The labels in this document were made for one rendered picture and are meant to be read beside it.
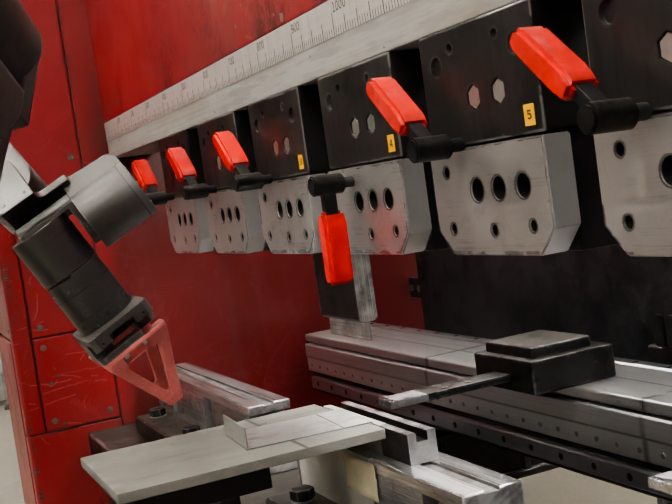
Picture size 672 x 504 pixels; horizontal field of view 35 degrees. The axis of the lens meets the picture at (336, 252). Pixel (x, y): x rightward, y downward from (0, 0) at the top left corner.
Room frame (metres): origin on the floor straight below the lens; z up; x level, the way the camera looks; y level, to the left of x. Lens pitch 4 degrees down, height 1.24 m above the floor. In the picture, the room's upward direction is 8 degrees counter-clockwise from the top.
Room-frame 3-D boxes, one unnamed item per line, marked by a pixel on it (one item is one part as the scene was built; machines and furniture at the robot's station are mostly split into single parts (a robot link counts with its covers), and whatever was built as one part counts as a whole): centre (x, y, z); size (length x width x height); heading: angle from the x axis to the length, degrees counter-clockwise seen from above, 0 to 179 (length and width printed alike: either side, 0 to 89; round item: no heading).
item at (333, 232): (0.94, -0.01, 1.20); 0.04 x 0.02 x 0.10; 113
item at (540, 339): (1.18, -0.15, 1.01); 0.26 x 0.12 x 0.05; 113
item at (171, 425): (1.64, 0.29, 0.89); 0.30 x 0.05 x 0.03; 23
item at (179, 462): (1.05, 0.13, 1.00); 0.26 x 0.18 x 0.01; 113
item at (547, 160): (0.76, -0.15, 1.26); 0.15 x 0.09 x 0.17; 23
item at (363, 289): (1.11, 0.00, 1.13); 0.10 x 0.02 x 0.10; 23
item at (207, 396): (1.61, 0.21, 0.92); 0.50 x 0.06 x 0.10; 23
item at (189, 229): (1.50, 0.17, 1.26); 0.15 x 0.09 x 0.17; 23
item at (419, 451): (1.08, -0.02, 0.98); 0.20 x 0.03 x 0.03; 23
